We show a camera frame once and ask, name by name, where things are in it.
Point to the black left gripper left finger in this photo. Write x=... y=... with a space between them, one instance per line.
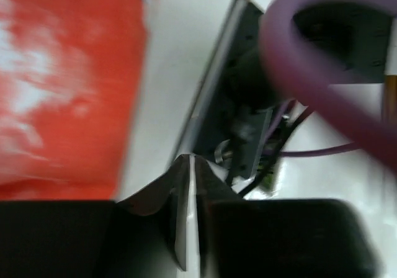
x=99 y=238

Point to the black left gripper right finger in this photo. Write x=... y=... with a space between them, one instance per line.
x=277 y=238

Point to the red white tie-dye trousers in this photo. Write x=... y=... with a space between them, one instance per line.
x=70 y=74

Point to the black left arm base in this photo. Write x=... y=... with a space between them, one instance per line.
x=241 y=99

